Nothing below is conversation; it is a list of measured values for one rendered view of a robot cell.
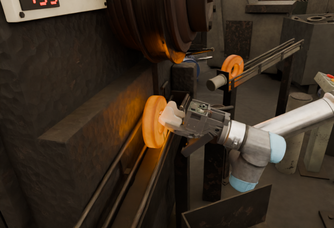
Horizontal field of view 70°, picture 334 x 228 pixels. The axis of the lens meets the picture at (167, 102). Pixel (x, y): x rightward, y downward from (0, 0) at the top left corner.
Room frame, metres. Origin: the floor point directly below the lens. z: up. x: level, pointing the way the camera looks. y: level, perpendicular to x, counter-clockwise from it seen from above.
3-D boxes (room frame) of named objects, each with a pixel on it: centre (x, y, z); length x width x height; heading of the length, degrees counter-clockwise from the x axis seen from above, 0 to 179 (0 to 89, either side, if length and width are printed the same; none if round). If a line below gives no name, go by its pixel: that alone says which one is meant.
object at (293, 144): (1.23, -0.76, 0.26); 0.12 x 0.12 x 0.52
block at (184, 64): (1.01, -0.08, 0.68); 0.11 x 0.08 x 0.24; 74
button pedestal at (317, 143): (1.22, -0.92, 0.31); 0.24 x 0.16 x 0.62; 164
